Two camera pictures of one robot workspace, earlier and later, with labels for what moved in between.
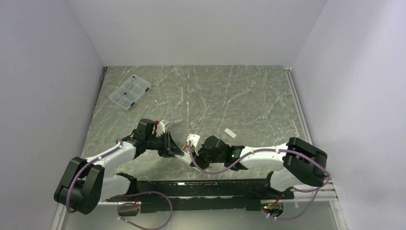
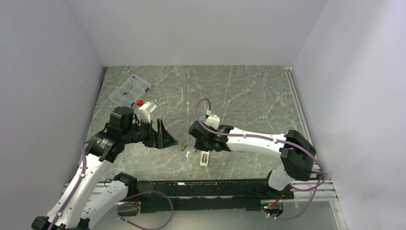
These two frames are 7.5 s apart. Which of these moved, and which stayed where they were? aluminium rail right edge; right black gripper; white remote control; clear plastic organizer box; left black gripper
Moved: left black gripper; white remote control; right black gripper
Stayed: aluminium rail right edge; clear plastic organizer box
